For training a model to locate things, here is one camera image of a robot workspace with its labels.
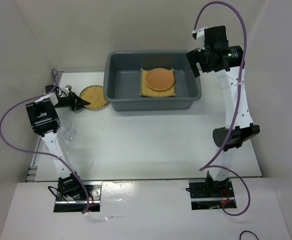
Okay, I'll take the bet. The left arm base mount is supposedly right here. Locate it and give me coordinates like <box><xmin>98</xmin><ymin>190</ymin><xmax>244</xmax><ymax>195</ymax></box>
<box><xmin>48</xmin><ymin>181</ymin><xmax>102</xmax><ymax>213</ymax></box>

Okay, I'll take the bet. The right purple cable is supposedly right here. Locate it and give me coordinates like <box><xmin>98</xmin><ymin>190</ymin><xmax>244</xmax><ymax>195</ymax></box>
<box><xmin>192</xmin><ymin>1</ymin><xmax>251</xmax><ymax>216</ymax></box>

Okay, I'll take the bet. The black cable loop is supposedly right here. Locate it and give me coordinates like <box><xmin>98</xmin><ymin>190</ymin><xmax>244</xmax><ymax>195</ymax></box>
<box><xmin>239</xmin><ymin>230</ymin><xmax>260</xmax><ymax>240</ymax></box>

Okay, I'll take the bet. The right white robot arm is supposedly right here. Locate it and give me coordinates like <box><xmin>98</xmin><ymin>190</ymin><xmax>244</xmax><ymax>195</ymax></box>
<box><xmin>186</xmin><ymin>25</ymin><xmax>260</xmax><ymax>198</ymax></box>

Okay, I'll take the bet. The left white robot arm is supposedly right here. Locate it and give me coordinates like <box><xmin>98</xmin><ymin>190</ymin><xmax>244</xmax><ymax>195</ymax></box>
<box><xmin>26</xmin><ymin>84</ymin><xmax>90</xmax><ymax>200</ymax></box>

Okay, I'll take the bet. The round green-rimmed bamboo tray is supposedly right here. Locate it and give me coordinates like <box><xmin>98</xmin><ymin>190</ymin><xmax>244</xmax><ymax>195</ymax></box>
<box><xmin>79</xmin><ymin>85</ymin><xmax>108</xmax><ymax>110</ymax></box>

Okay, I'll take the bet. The grey plastic bin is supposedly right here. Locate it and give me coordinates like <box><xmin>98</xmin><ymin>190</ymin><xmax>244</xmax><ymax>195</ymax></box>
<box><xmin>103</xmin><ymin>50</ymin><xmax>202</xmax><ymax>112</ymax></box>

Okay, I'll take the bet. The round orange woven tray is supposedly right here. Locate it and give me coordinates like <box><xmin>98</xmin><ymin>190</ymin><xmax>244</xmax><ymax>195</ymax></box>
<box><xmin>146</xmin><ymin>68</ymin><xmax>175</xmax><ymax>91</ymax></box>

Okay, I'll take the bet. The aluminium table edge rail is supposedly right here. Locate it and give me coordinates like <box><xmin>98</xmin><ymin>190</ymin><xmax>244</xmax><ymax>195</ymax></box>
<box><xmin>26</xmin><ymin>69</ymin><xmax>67</xmax><ymax>178</ymax></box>

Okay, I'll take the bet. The clear glass bowl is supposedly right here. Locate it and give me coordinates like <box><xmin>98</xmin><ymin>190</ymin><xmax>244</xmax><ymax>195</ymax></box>
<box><xmin>60</xmin><ymin>119</ymin><xmax>76</xmax><ymax>141</ymax></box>

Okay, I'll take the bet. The purple cable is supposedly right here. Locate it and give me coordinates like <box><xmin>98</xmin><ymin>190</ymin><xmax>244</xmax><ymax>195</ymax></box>
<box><xmin>192</xmin><ymin>1</ymin><xmax>251</xmax><ymax>216</ymax></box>
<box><xmin>0</xmin><ymin>68</ymin><xmax>99</xmax><ymax>215</ymax></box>

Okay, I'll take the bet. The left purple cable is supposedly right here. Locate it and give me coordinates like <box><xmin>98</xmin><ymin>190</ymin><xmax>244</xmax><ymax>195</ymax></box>
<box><xmin>0</xmin><ymin>68</ymin><xmax>99</xmax><ymax>215</ymax></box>

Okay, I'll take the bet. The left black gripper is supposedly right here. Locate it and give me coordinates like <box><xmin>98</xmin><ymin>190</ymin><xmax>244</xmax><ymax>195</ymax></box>
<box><xmin>54</xmin><ymin>91</ymin><xmax>90</xmax><ymax>111</ymax></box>

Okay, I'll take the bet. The square bamboo mat tray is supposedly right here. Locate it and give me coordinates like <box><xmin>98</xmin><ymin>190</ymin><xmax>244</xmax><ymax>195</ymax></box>
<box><xmin>139</xmin><ymin>68</ymin><xmax>177</xmax><ymax>98</ymax></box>

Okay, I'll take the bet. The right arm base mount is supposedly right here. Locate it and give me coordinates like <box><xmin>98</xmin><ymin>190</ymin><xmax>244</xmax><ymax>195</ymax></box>
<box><xmin>185</xmin><ymin>179</ymin><xmax>237</xmax><ymax>211</ymax></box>

